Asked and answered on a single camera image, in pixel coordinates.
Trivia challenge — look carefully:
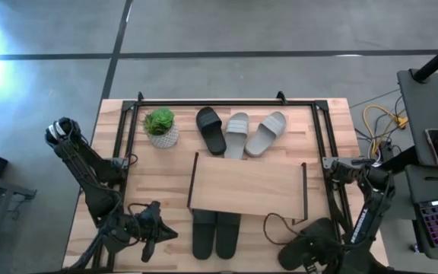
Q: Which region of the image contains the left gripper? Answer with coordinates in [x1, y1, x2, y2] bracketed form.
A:
[124, 212, 179, 264]

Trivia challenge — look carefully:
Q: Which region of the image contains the grey slide sandal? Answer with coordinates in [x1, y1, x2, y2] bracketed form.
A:
[224, 112, 250, 160]
[244, 110, 287, 158]

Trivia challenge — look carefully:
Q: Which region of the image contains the wooden shelf with black legs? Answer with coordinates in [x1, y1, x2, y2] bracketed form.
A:
[186, 151, 309, 226]

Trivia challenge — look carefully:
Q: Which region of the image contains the green plant in patterned pot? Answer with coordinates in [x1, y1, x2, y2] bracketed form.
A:
[143, 107, 179, 149]

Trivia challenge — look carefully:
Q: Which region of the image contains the black power strip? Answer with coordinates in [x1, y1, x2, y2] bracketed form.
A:
[378, 139, 395, 163]

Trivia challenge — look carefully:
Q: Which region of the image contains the dark grey desk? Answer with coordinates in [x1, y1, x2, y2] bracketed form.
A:
[405, 164, 438, 263]

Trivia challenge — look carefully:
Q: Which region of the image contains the black diagonal beam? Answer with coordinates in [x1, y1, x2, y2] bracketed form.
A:
[380, 117, 438, 174]

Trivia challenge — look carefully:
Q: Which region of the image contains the grey side table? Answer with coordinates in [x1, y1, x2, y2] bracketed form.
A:
[396, 68, 438, 168]

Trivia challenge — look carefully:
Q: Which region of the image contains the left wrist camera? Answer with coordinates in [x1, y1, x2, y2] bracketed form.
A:
[139, 200, 163, 222]

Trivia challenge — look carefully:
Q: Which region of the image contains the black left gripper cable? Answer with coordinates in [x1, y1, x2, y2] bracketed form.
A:
[126, 202, 155, 244]

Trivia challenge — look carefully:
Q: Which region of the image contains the yellow cable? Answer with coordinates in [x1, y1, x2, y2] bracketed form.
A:
[362, 104, 409, 157]

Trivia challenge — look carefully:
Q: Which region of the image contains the black aluminium table frame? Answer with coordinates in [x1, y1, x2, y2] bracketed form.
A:
[89, 91, 357, 273]

